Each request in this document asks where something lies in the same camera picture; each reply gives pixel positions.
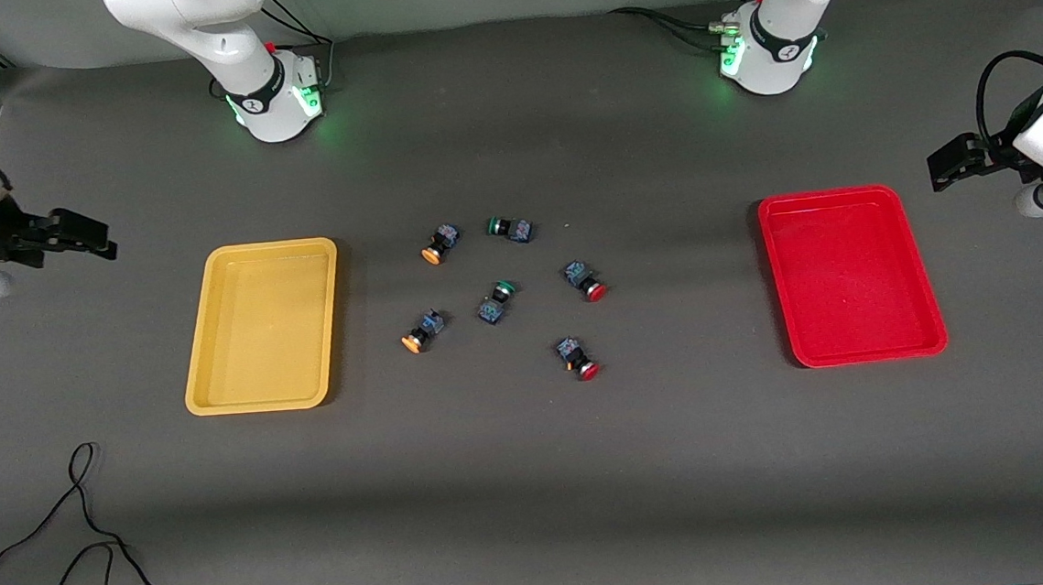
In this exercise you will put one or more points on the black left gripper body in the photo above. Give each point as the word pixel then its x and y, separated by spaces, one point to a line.
pixel 992 156

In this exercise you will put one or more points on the yellow push button switch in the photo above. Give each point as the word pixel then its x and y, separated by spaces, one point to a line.
pixel 423 330
pixel 438 243

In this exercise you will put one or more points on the red push button switch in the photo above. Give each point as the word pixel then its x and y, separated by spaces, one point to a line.
pixel 583 279
pixel 576 357

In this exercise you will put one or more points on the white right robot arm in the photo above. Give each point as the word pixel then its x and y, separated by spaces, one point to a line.
pixel 237 37

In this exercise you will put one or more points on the red plastic tray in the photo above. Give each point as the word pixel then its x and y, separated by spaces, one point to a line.
pixel 851 274

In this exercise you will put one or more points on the yellow plastic tray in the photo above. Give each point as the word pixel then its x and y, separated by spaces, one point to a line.
pixel 262 329

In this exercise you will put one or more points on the dark grey table mat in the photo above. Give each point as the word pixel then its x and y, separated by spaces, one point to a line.
pixel 534 475

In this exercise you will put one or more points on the green push button switch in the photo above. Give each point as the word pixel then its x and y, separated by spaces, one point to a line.
pixel 511 229
pixel 495 303

